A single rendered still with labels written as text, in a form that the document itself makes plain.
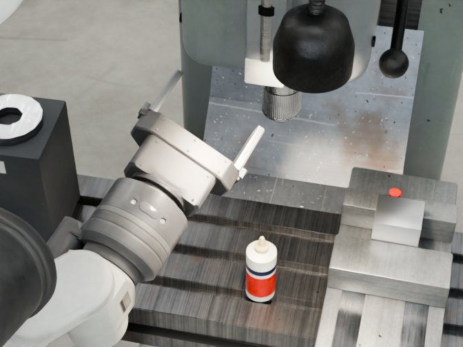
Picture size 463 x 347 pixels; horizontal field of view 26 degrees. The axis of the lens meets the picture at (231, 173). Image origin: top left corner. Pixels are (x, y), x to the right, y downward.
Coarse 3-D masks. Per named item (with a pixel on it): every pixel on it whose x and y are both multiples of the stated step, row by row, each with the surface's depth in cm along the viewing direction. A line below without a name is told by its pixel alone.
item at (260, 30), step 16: (256, 0) 94; (272, 0) 94; (288, 0) 94; (256, 16) 96; (272, 16) 95; (256, 32) 97; (272, 32) 97; (256, 48) 98; (272, 48) 98; (256, 64) 99; (256, 80) 101; (272, 80) 100
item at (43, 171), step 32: (0, 96) 135; (0, 128) 130; (32, 128) 130; (64, 128) 137; (0, 160) 129; (32, 160) 128; (64, 160) 139; (0, 192) 134; (32, 192) 132; (64, 192) 141; (32, 224) 137
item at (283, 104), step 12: (264, 96) 117; (276, 96) 116; (288, 96) 116; (300, 96) 117; (264, 108) 118; (276, 108) 117; (288, 108) 117; (300, 108) 119; (276, 120) 118; (288, 120) 118
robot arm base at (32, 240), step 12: (0, 216) 74; (12, 216) 75; (12, 228) 74; (24, 228) 75; (24, 240) 74; (36, 240) 75; (36, 252) 75; (48, 252) 75; (48, 264) 75; (48, 276) 75; (48, 288) 76; (48, 300) 77; (36, 312) 77
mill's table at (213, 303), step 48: (96, 192) 150; (192, 240) 143; (240, 240) 143; (288, 240) 143; (144, 288) 137; (192, 288) 138; (240, 288) 137; (288, 288) 137; (144, 336) 138; (192, 336) 136; (240, 336) 134; (288, 336) 131
